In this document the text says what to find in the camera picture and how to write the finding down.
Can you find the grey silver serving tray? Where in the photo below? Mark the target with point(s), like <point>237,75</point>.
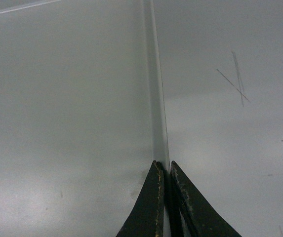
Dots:
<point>81,117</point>

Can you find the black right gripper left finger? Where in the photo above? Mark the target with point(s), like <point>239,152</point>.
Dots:
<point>147,216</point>

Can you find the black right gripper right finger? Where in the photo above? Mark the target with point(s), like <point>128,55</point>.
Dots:
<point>201,218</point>

